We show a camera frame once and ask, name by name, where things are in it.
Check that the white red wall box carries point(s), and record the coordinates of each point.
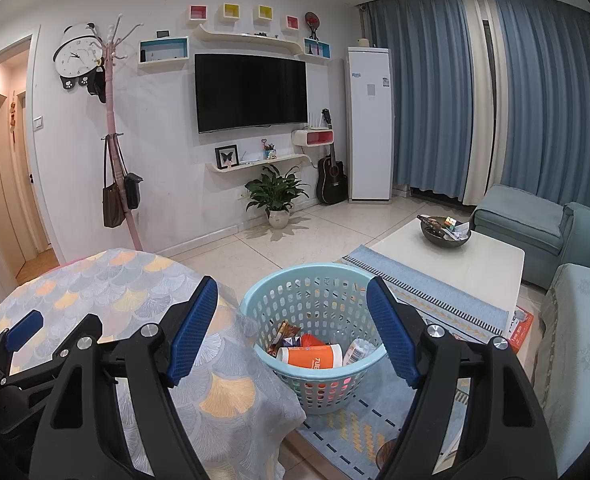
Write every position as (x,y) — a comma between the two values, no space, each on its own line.
(317,138)

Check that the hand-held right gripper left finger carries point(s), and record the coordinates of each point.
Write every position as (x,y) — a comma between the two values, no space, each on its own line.
(190,340)

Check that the butterfly picture frame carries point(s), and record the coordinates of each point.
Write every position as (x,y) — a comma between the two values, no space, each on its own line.
(226,156)

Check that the grey scallop patterned tablecloth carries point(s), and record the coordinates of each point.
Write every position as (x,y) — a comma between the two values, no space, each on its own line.
(125,280)

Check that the blue curtain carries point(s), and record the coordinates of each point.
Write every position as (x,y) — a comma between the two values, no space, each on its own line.
(425,100)
(550,100)

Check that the teal sofa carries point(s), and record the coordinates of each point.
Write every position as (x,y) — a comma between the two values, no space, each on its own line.
(515,215)

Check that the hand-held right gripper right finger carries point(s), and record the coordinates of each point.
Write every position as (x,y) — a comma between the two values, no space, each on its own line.
(392,335)

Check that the round dark hand fan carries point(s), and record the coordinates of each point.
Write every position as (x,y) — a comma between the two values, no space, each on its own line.
(313,21)

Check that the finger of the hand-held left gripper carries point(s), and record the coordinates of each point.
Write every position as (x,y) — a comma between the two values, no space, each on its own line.
(82,330)
(25,330)

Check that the cream curtain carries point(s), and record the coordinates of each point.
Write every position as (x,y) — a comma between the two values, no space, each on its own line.
(476,160)

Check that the white router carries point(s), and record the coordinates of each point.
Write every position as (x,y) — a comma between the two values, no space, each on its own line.
(315,127)

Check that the brown snack wrapper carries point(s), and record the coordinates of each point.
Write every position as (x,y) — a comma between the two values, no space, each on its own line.
(287,332)

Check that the pink coat rack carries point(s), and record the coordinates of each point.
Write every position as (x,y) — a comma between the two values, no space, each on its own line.
(112,125)

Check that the clear plastic bottle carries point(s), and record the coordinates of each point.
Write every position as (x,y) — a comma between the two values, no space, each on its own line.
(357,352)

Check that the white wavy wall shelf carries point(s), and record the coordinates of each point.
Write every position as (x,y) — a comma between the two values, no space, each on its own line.
(255,164)

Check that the colourful puzzle cube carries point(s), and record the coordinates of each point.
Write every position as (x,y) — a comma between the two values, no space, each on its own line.
(449,222)

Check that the blue patterned rug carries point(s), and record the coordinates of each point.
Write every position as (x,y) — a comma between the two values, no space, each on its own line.
(365,420)

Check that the black wall television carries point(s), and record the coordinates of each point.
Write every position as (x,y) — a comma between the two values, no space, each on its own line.
(250,92)

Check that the black hat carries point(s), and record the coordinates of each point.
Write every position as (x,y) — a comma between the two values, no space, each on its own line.
(96,85)

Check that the light blue plastic basket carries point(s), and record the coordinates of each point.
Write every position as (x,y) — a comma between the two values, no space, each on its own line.
(320,268)

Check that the red packet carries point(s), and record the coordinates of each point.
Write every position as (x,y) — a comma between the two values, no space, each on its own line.
(315,341)

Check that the cream hallway door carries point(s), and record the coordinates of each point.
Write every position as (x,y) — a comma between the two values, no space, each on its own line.
(5,185)

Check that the blue lined rectangular wall shelf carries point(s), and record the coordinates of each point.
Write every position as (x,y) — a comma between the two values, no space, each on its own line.
(165,60)

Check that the dark round object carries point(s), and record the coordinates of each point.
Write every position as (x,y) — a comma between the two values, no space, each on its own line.
(389,454)

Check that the orange bottle with white cap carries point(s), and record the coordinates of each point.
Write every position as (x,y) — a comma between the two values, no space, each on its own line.
(305,357)

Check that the potted green plant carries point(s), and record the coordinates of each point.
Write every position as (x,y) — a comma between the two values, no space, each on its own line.
(275,190)

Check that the red hanging ornament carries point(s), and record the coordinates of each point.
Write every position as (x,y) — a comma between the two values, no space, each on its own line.
(13,112)

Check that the dark bowl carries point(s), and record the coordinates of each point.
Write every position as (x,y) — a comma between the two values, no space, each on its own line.
(440,241)

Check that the long white curved wall shelf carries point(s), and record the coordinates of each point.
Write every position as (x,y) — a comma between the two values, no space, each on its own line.
(245,39)

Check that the panda wall clock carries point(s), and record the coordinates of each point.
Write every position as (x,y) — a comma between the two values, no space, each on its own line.
(77,57)

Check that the black acoustic guitar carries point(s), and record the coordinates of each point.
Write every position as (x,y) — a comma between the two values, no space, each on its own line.
(331,180)

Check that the white standing air conditioner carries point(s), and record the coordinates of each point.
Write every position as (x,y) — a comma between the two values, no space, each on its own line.
(370,135)

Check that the black handbag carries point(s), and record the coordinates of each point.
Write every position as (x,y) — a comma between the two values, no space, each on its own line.
(132,190)

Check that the white coffee table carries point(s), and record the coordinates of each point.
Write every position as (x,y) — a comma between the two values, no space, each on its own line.
(475,265)

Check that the brown handbag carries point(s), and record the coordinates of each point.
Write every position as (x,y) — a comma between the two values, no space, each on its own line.
(112,207)

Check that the yellow cube wall shelf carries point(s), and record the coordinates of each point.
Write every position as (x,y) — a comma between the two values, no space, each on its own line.
(231,12)
(266,13)

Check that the pen holder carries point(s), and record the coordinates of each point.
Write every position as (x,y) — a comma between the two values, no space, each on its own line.
(270,151)

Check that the pink cube wall shelf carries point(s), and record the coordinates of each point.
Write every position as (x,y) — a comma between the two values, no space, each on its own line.
(199,14)
(292,22)

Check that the red cardboard box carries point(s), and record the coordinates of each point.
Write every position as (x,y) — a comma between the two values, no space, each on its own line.
(521,332)

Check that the white light switch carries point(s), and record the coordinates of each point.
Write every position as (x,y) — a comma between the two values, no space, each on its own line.
(38,123)

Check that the blue lined square wall shelf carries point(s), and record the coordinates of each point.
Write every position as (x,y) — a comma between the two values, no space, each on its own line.
(325,47)

